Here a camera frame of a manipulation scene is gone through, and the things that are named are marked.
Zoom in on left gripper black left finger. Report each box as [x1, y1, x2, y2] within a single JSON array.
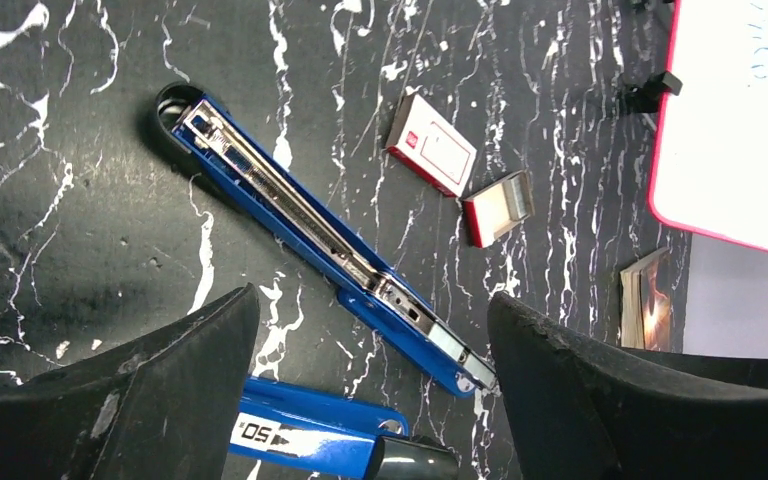
[[0, 285, 260, 479]]

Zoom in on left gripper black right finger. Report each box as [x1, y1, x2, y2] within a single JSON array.
[[488, 293, 768, 479]]

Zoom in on blue stapler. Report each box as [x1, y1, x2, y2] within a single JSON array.
[[150, 81, 498, 397], [228, 376, 459, 480]]

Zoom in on staple box tray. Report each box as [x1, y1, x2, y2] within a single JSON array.
[[462, 170, 535, 248]]

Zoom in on red white staple box sleeve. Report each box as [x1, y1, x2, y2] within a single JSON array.
[[385, 93, 477, 198]]

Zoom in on staples inside inner tray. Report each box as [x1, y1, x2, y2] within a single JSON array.
[[505, 176, 532, 221]]

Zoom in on dark brown book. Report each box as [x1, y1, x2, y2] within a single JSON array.
[[620, 247, 672, 351]]

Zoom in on pink framed whiteboard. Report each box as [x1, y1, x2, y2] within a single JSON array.
[[648, 1, 768, 252]]

